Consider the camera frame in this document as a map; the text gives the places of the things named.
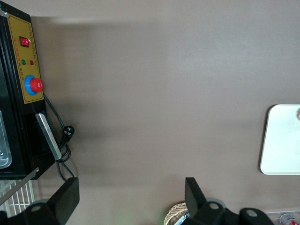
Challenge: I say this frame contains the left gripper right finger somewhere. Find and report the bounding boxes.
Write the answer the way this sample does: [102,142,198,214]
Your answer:
[185,177,227,225]

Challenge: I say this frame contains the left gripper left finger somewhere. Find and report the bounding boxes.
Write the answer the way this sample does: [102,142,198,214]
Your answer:
[23,177,81,225]

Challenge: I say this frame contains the cream plastic tray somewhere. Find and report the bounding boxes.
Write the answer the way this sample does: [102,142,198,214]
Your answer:
[259,104,300,176]

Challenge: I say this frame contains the light oval wicker basket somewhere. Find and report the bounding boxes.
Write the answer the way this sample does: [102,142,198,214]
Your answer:
[165,201,191,225]

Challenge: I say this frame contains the clear plastic container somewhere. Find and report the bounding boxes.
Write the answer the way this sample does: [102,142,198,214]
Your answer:
[0,109,13,170]

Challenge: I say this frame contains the clear acrylic bottle rack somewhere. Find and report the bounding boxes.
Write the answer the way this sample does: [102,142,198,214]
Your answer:
[264,209,300,225]

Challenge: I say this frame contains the black sealing machine yellow panel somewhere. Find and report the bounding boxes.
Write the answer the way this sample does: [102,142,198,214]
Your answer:
[0,6,56,181]

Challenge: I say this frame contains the white wire basket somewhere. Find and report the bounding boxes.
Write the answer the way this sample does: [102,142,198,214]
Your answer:
[0,179,36,225]

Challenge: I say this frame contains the black power cable with plug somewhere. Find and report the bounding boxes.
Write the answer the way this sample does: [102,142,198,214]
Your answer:
[43,93,76,182]

